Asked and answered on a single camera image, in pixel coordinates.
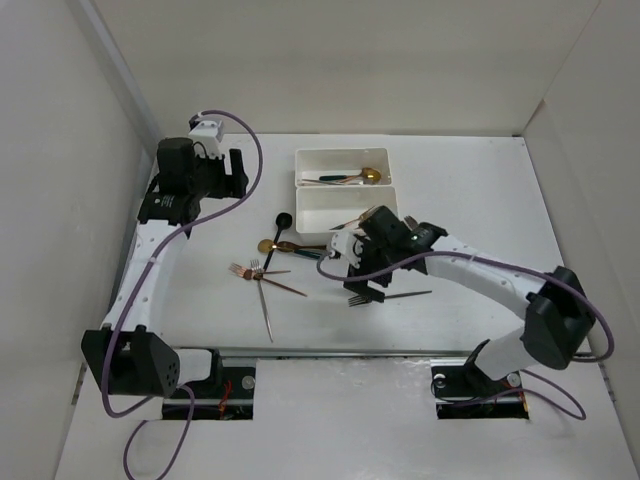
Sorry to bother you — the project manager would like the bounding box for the aluminium rail left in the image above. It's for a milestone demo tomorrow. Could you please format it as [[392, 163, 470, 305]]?
[[100, 219, 188, 337]]

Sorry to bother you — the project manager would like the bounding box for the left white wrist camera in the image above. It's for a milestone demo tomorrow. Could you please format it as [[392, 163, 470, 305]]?
[[188, 118, 225, 156]]

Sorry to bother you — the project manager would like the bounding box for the brown spoon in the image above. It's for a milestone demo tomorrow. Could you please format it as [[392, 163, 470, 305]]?
[[277, 241, 326, 251]]

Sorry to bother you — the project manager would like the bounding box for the long silver fork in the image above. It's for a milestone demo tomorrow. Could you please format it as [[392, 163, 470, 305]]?
[[250, 260, 274, 343]]

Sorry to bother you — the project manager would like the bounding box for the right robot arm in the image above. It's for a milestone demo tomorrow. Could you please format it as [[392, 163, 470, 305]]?
[[329, 206, 596, 394]]

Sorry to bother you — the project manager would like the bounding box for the copper spoon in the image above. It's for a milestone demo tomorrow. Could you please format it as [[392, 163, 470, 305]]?
[[298, 175, 366, 186]]

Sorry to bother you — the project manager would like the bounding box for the rose gold fork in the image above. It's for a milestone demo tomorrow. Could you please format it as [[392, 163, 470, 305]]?
[[229, 263, 307, 297]]

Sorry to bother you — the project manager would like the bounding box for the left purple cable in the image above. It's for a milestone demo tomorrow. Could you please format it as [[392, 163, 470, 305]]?
[[99, 109, 264, 480]]

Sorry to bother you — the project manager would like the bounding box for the brown fork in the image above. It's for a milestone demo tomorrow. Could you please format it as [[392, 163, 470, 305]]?
[[404, 216, 419, 229]]

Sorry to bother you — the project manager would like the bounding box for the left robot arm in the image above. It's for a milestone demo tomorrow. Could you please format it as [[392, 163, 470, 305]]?
[[81, 137, 249, 397]]

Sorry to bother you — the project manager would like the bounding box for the dark grey fork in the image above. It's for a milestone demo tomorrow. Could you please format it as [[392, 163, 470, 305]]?
[[347, 290, 431, 307]]

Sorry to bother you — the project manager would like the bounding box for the aluminium rail front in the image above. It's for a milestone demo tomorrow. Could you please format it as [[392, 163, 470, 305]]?
[[219, 348, 476, 360]]

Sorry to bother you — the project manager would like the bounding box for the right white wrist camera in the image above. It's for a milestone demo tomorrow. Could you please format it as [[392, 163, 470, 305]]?
[[327, 231, 364, 269]]

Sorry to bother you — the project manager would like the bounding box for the gold spoon green handle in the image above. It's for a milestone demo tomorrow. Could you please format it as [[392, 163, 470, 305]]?
[[319, 167, 382, 184], [257, 239, 326, 259]]

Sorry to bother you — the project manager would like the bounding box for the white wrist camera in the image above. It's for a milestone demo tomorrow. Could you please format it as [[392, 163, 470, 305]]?
[[327, 231, 364, 269], [188, 118, 225, 156]]

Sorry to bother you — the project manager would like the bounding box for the far white container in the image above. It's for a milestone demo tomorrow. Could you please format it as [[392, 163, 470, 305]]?
[[294, 147, 392, 186]]

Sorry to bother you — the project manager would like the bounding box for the near white container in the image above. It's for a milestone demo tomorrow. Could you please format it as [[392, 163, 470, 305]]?
[[295, 186, 398, 244]]

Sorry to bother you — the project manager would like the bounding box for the black spoon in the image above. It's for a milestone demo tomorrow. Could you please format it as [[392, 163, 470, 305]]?
[[262, 212, 293, 270]]

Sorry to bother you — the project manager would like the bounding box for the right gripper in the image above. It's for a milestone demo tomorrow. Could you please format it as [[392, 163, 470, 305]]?
[[344, 233, 398, 303]]

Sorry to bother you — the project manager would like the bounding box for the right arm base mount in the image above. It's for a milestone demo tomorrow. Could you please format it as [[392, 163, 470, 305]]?
[[430, 358, 529, 420]]

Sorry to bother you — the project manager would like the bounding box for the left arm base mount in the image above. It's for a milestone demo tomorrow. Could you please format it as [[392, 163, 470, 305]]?
[[177, 349, 256, 421]]

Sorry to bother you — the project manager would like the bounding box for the aluminium rail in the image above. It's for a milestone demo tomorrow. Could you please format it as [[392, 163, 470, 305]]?
[[100, 219, 188, 337], [219, 348, 476, 360]]

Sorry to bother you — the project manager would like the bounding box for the white container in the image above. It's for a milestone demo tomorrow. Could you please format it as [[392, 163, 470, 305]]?
[[294, 147, 392, 186], [295, 186, 398, 244]]

